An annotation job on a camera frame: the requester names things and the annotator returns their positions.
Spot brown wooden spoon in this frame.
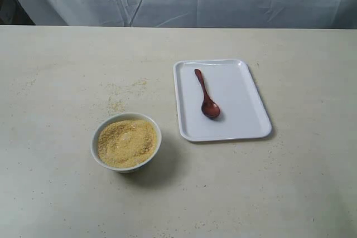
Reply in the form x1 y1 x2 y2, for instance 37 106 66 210
194 69 221 118

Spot white ceramic bowl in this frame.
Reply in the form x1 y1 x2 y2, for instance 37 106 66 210
91 113 162 173

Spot yellowish-brown grains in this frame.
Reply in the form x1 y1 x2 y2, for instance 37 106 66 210
98 119 157 168

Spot white plastic tray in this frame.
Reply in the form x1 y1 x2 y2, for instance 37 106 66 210
173 59 272 142

